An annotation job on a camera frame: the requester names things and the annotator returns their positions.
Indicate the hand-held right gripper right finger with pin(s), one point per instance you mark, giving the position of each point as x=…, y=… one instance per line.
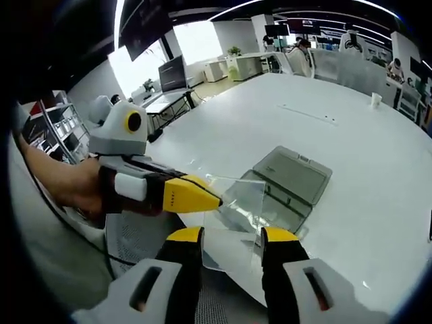
x=290, y=287

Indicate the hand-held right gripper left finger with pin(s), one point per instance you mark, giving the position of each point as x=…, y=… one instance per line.
x=162, y=287

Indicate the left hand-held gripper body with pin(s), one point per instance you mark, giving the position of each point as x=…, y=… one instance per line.
x=118, y=138

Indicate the clear plastic divider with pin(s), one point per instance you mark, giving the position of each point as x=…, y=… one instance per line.
x=236, y=216

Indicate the grey transparent guide fixture box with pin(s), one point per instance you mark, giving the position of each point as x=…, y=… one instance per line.
x=293, y=179

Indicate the person's left hand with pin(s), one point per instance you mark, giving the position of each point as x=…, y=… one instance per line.
x=84, y=189

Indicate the metal storage shelf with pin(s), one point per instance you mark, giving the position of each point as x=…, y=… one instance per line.
x=64, y=125

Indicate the white standing desk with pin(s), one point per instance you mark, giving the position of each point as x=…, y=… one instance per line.
x=162, y=101

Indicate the grey mesh office chair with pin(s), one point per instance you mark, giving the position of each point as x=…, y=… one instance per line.
x=135, y=233

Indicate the dark computer monitor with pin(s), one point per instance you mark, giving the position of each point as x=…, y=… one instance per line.
x=173, y=74

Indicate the hanging dark display screen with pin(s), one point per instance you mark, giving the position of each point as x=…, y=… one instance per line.
x=145, y=30

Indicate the person's grey shirt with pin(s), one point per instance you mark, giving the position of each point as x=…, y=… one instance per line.
x=40, y=236

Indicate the green waste bin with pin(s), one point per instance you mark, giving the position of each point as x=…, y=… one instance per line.
x=233, y=73

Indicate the potted green plant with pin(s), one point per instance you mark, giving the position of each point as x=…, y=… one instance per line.
x=234, y=50

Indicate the white paper cup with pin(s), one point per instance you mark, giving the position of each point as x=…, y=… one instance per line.
x=376, y=100

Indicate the grey partition panel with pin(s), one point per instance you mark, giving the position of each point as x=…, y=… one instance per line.
x=354, y=71

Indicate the wall display screen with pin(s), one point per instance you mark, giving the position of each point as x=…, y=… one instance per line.
x=303, y=26

